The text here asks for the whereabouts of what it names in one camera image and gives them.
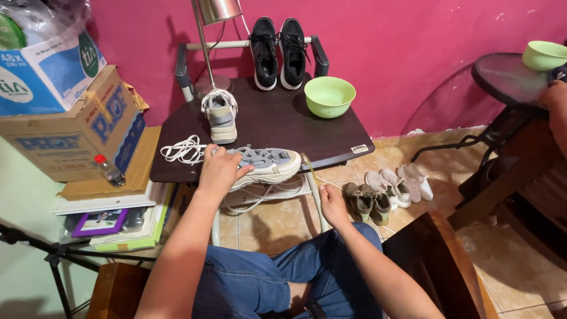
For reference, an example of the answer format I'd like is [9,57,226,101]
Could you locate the person's left hand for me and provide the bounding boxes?
[198,143,256,198]

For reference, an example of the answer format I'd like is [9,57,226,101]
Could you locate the person's right hand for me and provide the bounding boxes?
[319,184,351,229]

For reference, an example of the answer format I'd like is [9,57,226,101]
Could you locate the clear yellow brush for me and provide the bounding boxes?
[301,152,320,187]

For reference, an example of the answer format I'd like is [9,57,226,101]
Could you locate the grey beige unlaced sneaker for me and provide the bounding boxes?
[213,145,303,192]

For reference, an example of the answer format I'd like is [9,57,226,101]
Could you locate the olive sneaker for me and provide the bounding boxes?
[343,182,374,223]
[359,183,392,227]

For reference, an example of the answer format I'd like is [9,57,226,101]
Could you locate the white shoelace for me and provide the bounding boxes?
[160,135,209,166]

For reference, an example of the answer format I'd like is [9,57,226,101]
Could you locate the white sneaker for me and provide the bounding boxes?
[364,170,399,210]
[379,167,412,209]

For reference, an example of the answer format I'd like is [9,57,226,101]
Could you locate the grey beige laced sneaker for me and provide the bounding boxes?
[201,89,238,145]

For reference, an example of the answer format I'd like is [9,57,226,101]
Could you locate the dark wooden small table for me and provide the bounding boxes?
[149,35,376,247]

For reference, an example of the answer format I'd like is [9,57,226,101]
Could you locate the pale pink shoe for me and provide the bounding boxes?
[407,162,434,202]
[396,164,422,204]

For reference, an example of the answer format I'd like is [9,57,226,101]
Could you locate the flat brown cardboard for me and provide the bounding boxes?
[57,126,163,201]

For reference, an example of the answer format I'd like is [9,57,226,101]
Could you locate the silver desk lamp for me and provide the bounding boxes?
[190,0,244,100]

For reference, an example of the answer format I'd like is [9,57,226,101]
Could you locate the stack of books and papers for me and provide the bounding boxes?
[52,181,179,253]

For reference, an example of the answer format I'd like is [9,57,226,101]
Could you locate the red capped plastic bottle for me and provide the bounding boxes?
[93,154,127,188]

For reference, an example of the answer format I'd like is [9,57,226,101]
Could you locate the green plastic bowl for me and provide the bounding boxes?
[522,40,567,72]
[304,76,357,119]

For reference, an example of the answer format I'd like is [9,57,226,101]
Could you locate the person's blue denim shorts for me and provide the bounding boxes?
[192,222,384,319]

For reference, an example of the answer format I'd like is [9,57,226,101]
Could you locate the dark wooden board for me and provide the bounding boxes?
[381,210,500,319]

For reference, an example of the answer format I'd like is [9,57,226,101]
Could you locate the black sneaker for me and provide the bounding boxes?
[278,18,311,91]
[248,16,279,91]

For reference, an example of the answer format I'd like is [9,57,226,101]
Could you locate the brown wooden seat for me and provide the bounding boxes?
[86,262,151,319]

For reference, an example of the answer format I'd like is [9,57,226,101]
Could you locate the brown cardboard carton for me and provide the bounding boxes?
[0,65,147,183]

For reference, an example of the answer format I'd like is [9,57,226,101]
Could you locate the black tripod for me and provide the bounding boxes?
[0,222,158,319]

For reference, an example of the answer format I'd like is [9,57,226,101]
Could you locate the brown wooden chair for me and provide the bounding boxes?
[447,105,567,272]

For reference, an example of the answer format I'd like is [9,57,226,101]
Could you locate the blue white carton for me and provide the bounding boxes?
[0,29,107,118]

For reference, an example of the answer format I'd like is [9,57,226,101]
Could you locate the round glass table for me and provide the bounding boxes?
[400,52,553,178]

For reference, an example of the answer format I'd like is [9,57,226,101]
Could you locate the clear plastic bag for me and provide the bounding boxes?
[0,0,92,50]

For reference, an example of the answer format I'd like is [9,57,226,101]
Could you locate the white cables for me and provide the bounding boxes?
[219,174,312,216]

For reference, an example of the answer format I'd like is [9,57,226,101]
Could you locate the black lamp cable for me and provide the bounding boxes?
[194,21,227,85]

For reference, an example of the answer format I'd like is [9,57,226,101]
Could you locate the purple picture frame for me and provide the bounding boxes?
[71,208,129,238]

